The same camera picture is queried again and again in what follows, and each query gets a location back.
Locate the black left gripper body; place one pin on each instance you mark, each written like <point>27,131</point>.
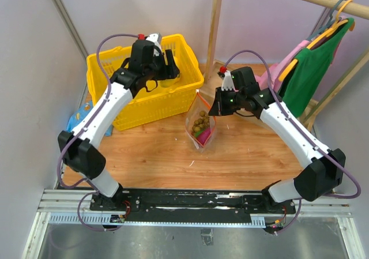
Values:
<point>156,71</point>

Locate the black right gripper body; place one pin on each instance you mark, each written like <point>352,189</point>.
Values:
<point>231,100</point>

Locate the yellow mango fruit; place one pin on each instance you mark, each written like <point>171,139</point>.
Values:
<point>167,83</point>

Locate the bunch of brown longans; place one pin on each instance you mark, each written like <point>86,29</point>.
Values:
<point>201,123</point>

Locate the clear zip top bag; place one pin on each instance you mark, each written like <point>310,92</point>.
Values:
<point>199,104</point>

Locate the dark red fruit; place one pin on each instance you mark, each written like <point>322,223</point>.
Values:
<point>203,136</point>

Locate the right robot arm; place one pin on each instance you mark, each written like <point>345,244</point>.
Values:
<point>321,166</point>

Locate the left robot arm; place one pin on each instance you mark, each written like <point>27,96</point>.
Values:
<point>79,148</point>

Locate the yellow plastic shopping basket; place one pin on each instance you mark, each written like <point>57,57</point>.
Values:
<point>161,102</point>

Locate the pink shirt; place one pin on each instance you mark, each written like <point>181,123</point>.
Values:
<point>277,68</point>

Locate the green shirt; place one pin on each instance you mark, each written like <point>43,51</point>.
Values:
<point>312,64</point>

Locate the blue cartoon cloth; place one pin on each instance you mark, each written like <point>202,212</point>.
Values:
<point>79,117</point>

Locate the grey clothes hanger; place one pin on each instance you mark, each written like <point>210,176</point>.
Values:
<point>327,24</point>

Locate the yellow clothes hanger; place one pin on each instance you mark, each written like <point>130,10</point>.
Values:
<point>320,39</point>

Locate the wooden clothes rack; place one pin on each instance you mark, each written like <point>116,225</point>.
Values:
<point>274,27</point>

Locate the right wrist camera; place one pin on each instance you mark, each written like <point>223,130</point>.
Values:
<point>227,84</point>

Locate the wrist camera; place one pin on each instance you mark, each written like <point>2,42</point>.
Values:
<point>227,84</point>
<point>156,39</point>

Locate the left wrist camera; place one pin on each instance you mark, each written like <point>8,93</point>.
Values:
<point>156,39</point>

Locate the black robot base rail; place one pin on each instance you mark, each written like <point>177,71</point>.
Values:
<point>193,208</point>

